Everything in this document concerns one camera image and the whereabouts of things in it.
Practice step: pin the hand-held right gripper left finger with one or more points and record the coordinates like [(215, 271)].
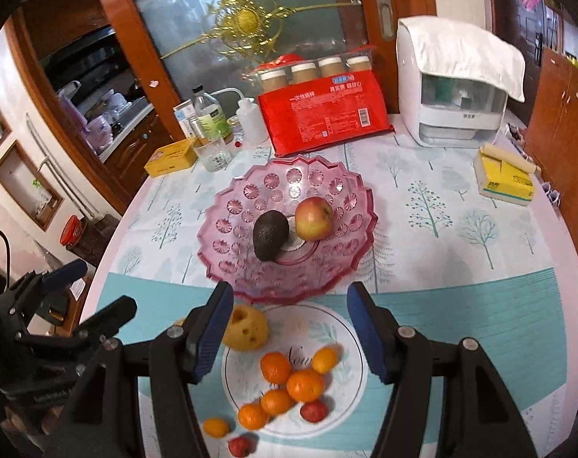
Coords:
[(211, 331)]

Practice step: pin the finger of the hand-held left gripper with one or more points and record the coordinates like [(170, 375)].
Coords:
[(64, 273), (105, 316)]

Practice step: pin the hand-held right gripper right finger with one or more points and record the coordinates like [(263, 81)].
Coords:
[(365, 334)]

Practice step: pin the small yellow-orange tangerine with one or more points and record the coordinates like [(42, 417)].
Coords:
[(324, 360), (215, 427)]

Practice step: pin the orange mandarin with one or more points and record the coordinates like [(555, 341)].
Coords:
[(252, 415), (275, 367), (305, 385), (276, 401)]

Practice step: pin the white printed plate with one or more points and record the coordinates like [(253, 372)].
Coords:
[(339, 405)]

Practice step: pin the red strawberry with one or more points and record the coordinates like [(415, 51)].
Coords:
[(314, 410), (239, 446)]

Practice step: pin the pink glass fruit bowl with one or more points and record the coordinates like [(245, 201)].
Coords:
[(351, 229)]

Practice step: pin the yellow cheese-shaped toy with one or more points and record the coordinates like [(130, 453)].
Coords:
[(248, 329)]

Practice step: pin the red basket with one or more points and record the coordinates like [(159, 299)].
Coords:
[(72, 233)]

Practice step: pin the dark avocado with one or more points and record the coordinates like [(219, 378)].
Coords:
[(270, 236)]

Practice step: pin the red yellow apple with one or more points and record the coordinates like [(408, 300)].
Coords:
[(314, 219)]

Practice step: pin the yellow cardboard box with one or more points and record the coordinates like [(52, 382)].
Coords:
[(169, 157)]

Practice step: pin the clear drinking glass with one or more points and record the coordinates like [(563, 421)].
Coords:
[(213, 155)]

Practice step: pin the white carton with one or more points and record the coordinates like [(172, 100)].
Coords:
[(183, 119)]

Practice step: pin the small blue label jar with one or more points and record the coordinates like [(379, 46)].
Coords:
[(235, 129)]

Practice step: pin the green label glass bottle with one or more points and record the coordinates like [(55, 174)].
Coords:
[(208, 119)]

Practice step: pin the yellow tissue pack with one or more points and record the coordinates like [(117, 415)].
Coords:
[(506, 176)]

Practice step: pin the white squeeze bottle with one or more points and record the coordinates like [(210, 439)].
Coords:
[(251, 121)]

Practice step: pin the red paper cup pack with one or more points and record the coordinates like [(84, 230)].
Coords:
[(317, 114)]

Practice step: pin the white countertop appliance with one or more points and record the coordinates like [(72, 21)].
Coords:
[(408, 86)]

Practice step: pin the wooden cabinet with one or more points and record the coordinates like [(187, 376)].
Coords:
[(561, 119)]

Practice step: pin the white cloth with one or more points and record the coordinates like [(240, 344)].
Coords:
[(461, 52)]

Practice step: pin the gold ornament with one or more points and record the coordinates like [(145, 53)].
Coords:
[(246, 21)]

